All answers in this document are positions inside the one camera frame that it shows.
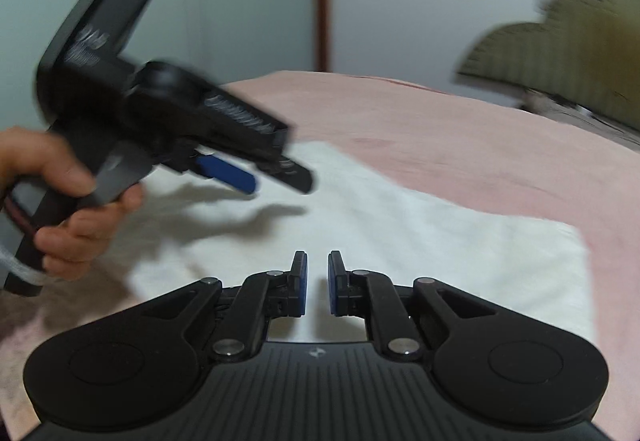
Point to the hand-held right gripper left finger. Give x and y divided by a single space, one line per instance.
300 286

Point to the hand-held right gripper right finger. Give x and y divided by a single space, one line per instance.
335 286

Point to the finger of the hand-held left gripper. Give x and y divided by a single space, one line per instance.
227 172
295 176

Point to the white towel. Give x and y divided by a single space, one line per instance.
400 246

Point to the person's left hand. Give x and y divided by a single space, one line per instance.
45 156

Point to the pink blanket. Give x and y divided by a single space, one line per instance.
475 146

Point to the olive padded headboard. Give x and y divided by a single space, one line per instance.
575 46

